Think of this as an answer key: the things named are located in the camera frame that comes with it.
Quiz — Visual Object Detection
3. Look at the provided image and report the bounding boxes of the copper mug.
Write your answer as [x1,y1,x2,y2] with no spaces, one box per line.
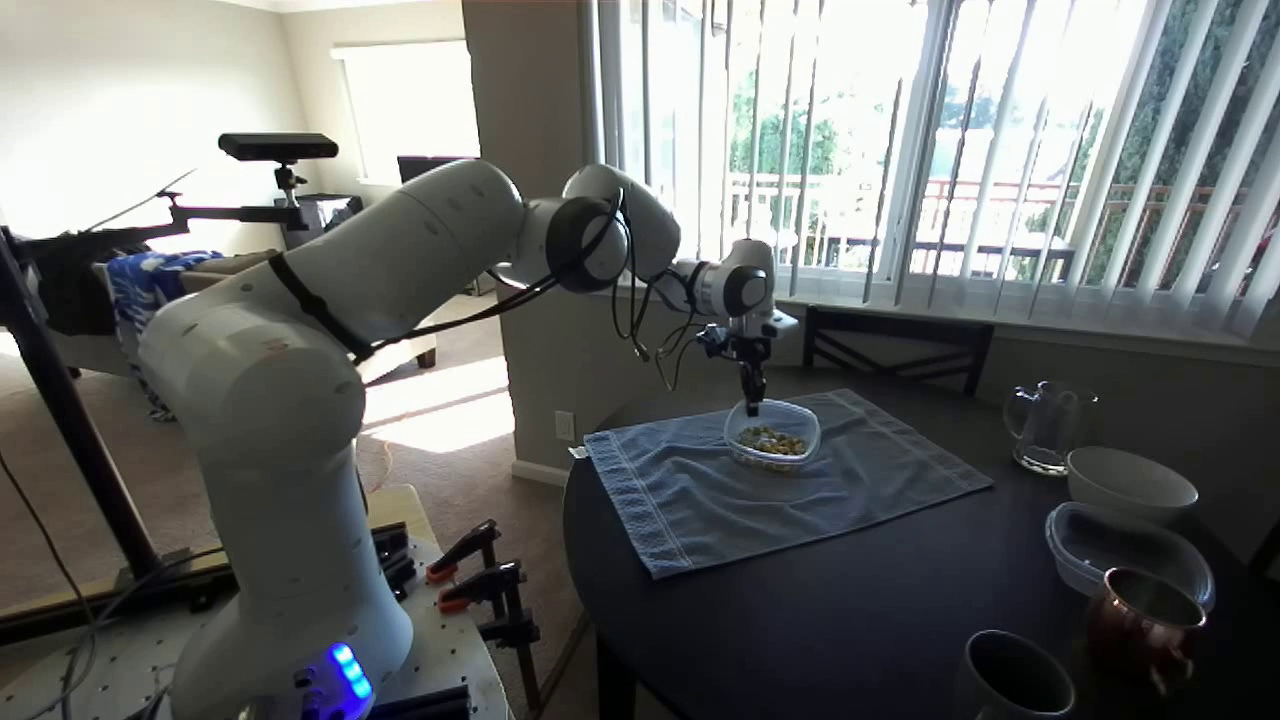
[1085,565,1213,700]

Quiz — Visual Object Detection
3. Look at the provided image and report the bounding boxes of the white perforated mounting table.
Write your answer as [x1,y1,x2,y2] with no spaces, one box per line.
[0,476,518,720]

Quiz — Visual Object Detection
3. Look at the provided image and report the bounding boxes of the black clamp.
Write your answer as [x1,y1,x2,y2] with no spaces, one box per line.
[368,520,421,605]

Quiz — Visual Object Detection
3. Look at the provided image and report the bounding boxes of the dark cup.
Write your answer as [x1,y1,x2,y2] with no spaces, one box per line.
[948,624,1080,720]

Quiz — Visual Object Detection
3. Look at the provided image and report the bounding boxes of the sweets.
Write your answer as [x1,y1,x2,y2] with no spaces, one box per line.
[738,419,807,459]

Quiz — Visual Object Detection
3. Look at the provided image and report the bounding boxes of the blue cloth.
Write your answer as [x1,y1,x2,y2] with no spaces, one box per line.
[99,244,223,343]

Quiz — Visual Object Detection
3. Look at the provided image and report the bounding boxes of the black metal frame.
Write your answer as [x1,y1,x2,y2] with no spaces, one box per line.
[798,303,1001,398]

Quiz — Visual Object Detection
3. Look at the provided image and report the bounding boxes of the blue towel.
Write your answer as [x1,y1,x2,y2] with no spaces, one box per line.
[578,382,994,583]

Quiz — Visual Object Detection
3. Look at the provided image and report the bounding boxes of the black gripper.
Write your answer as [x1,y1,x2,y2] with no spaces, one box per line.
[722,318,779,416]

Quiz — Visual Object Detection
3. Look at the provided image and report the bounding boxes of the small white bowl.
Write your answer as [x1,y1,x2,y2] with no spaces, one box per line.
[720,395,824,476]

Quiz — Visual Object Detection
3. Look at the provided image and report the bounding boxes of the white ceramic bowl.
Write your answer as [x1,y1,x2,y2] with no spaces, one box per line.
[1063,445,1205,530]

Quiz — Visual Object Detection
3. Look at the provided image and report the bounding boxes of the beige sofa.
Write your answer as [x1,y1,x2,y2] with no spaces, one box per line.
[356,331,445,393]

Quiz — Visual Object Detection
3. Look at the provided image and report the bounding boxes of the black stereo camera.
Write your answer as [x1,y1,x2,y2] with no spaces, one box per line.
[217,127,344,166]

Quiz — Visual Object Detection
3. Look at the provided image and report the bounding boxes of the black tripod stand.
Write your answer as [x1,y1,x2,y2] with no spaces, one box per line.
[0,222,241,646]

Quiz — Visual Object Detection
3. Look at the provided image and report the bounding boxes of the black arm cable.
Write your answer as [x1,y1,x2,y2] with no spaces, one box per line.
[262,183,712,374]

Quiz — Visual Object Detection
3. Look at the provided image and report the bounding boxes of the white vertical blinds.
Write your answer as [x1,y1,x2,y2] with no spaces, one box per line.
[592,0,1280,343]

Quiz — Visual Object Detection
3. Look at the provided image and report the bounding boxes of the round dark table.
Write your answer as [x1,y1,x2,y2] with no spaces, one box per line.
[561,362,1280,720]

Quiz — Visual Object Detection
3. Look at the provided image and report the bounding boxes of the red handled clamp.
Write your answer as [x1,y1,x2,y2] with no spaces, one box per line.
[423,517,505,589]
[436,555,548,720]

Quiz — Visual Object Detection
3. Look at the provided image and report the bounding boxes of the glass pitcher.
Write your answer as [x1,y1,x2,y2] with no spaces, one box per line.
[1001,374,1103,479]

